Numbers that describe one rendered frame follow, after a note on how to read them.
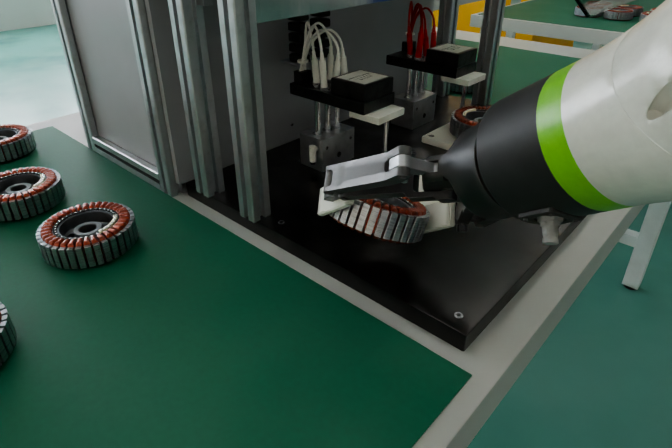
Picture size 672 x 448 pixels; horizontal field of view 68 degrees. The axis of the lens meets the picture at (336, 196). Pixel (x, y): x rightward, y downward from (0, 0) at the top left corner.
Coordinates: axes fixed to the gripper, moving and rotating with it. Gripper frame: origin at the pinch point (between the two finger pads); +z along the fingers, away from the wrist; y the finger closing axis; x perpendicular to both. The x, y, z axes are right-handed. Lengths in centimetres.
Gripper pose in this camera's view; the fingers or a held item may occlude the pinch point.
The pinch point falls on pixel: (378, 209)
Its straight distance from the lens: 54.1
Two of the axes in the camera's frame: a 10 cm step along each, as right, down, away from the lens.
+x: 1.0, -9.6, 2.6
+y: 9.0, 2.0, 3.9
